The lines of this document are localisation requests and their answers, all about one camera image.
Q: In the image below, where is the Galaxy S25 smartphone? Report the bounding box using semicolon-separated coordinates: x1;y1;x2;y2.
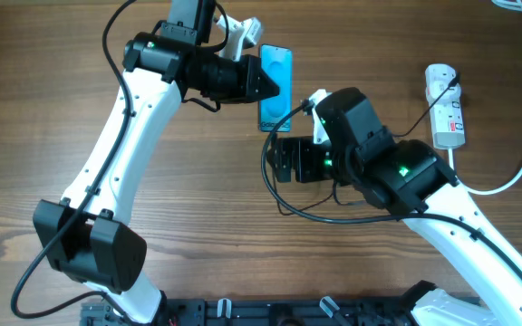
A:
257;43;294;134

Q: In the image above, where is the black USB charging cable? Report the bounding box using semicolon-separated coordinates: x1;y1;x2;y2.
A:
271;72;461;216

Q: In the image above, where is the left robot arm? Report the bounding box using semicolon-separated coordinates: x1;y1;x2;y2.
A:
33;1;279;325

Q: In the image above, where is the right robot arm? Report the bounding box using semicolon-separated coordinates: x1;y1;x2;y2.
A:
300;88;522;325

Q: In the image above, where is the white USB charger plug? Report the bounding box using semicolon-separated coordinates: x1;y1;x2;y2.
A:
425;81;461;104

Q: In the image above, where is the white power strip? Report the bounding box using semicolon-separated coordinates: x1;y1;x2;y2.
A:
425;63;465;149

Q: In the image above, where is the left black camera cable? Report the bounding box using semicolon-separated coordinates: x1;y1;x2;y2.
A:
10;0;230;319

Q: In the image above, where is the black camera cable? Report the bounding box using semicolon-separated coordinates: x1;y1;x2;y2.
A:
10;0;230;319
260;100;522;313

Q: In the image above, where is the right black camera cable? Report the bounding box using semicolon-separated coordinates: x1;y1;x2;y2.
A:
260;100;522;313

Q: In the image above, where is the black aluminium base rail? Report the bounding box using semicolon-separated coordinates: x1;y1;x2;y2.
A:
79;296;416;326

